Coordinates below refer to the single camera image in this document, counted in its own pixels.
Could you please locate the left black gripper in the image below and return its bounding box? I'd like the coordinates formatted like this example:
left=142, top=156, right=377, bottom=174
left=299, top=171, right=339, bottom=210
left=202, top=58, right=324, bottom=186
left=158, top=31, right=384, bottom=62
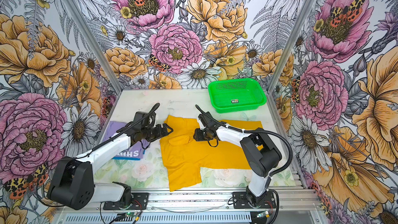
left=141, top=123, right=173, bottom=143

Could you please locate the yellow t shirt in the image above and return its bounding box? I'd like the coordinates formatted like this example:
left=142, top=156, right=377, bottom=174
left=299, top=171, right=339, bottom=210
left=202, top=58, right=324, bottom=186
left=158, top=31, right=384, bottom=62
left=160, top=116, right=253, bottom=191

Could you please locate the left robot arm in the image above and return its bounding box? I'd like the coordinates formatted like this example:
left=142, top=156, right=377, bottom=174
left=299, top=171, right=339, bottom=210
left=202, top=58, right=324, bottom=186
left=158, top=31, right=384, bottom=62
left=47, top=112, right=174, bottom=210

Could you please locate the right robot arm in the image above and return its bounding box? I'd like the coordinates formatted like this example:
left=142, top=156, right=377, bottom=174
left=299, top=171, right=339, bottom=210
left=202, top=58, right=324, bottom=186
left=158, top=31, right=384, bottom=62
left=193, top=113, right=283, bottom=208

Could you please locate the folded purple t shirt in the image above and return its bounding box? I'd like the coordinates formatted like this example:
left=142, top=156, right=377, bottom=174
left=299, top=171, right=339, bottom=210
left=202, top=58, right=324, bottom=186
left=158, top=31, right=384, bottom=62
left=102, top=121, right=148, bottom=160

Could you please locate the green plastic basket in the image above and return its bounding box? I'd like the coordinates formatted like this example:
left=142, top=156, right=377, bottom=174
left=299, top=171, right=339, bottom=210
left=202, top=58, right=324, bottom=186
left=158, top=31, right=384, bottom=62
left=208, top=78, right=267, bottom=114

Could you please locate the green circuit board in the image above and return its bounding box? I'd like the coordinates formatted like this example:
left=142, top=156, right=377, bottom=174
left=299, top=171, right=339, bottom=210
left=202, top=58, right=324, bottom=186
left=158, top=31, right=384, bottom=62
left=256, top=211, right=270, bottom=218
left=117, top=212, right=142, bottom=221

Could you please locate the right green circuit board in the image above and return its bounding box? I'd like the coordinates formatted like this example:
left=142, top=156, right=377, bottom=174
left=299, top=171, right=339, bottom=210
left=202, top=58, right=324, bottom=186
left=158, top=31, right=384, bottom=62
left=256, top=211, right=270, bottom=218

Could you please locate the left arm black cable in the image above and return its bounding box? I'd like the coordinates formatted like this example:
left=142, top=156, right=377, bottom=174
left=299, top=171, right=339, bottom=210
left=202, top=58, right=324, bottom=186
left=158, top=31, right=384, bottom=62
left=90, top=102, right=161, bottom=153

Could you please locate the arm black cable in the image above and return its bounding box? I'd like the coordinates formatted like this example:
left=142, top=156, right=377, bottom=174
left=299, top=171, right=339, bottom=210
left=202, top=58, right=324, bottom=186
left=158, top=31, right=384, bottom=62
left=195, top=104, right=293, bottom=178
left=90, top=102, right=161, bottom=153

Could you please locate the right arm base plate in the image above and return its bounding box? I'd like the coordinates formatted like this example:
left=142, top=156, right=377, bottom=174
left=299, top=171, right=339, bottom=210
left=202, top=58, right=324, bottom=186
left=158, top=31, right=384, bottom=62
left=232, top=191, right=276, bottom=209

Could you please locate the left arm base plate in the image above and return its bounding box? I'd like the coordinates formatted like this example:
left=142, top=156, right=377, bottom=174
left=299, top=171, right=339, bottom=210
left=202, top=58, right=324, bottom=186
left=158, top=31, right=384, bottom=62
left=103, top=192, right=149, bottom=211

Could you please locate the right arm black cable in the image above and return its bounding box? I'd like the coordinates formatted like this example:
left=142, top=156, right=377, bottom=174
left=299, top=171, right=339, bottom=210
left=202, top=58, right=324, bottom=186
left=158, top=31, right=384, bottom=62
left=195, top=104, right=293, bottom=178

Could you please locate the left aluminium corner post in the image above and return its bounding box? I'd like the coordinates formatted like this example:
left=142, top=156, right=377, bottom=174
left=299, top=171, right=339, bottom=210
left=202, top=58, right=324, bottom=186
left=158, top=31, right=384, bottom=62
left=62, top=0, right=123, bottom=95

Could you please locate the aluminium corner post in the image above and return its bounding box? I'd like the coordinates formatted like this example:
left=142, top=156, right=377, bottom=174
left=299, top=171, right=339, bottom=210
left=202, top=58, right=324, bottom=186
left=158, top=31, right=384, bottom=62
left=266, top=0, right=317, bottom=93
left=62, top=0, right=123, bottom=95

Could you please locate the aluminium front rail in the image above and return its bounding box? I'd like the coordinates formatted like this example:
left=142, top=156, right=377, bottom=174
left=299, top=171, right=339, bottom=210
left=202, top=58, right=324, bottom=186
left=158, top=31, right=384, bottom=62
left=57, top=189, right=324, bottom=214

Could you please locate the right aluminium corner post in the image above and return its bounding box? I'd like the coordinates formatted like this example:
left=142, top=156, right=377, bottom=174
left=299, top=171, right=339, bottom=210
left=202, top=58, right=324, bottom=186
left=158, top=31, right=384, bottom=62
left=266, top=0, right=317, bottom=93

